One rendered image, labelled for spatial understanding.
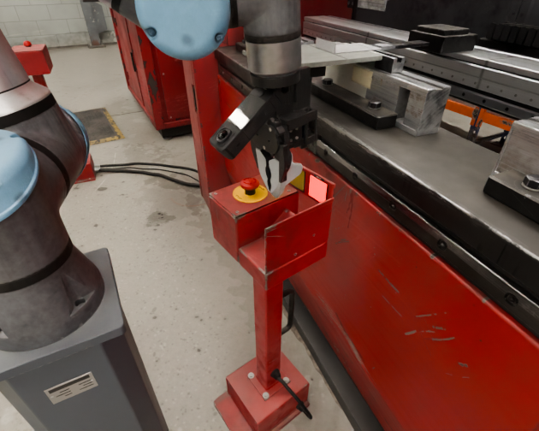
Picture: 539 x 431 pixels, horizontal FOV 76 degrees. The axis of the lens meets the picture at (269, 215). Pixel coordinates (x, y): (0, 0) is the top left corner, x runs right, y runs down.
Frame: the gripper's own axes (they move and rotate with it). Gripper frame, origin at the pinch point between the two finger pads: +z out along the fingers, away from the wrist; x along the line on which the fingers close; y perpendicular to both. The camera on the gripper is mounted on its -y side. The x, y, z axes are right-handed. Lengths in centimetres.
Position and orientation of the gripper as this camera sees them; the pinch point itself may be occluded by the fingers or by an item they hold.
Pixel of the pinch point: (272, 192)
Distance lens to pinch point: 60.5
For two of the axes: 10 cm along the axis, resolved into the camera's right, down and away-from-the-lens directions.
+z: 0.7, 7.8, 6.2
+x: -6.0, -4.7, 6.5
